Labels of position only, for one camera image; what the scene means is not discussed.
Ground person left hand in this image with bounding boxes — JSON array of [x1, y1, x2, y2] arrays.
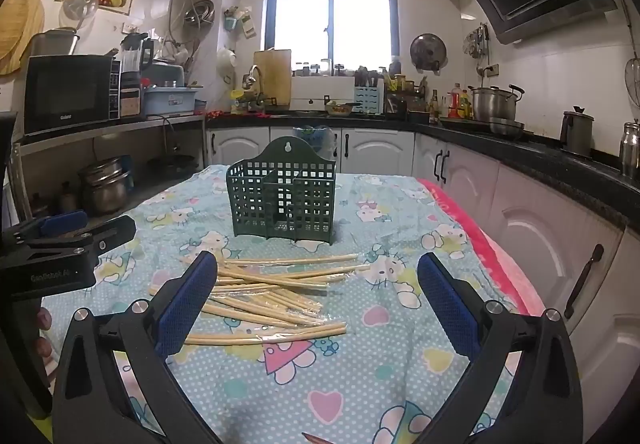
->
[[34, 305, 56, 360]]

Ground blender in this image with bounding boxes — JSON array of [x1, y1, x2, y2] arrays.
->
[[120, 33, 154, 89]]

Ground green plastic utensil basket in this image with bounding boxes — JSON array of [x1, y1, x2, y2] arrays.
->
[[226, 137, 336, 244]]

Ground chopsticks top pair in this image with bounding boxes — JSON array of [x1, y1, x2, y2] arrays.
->
[[222, 253, 359, 267]]

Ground wooden cutting board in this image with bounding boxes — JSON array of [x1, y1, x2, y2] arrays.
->
[[253, 49, 293, 108]]

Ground blue hanging basket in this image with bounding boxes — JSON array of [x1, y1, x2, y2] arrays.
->
[[293, 126, 338, 160]]

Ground chopsticks pair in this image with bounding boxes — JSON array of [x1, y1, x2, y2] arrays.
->
[[218, 264, 367, 290], [222, 253, 359, 267], [184, 322, 348, 346]]

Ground round bamboo boards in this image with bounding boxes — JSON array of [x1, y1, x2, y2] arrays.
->
[[1, 0, 44, 76]]

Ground steel pots on shelf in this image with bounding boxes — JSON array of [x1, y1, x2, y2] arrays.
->
[[78, 157, 134, 216]]

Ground black microwave oven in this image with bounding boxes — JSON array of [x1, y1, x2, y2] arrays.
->
[[23, 54, 120, 135]]

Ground hanging pot lid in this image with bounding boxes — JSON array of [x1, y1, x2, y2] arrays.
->
[[409, 33, 448, 75]]

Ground steel stock pot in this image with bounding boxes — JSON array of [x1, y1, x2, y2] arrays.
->
[[471, 85, 525, 123]]

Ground chopsticks front pair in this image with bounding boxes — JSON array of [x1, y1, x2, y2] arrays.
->
[[184, 322, 348, 346]]

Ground blue dish rack tub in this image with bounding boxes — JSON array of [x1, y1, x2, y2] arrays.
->
[[142, 87, 198, 116]]

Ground hello kitty tablecloth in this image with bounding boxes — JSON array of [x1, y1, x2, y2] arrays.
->
[[44, 166, 544, 443]]

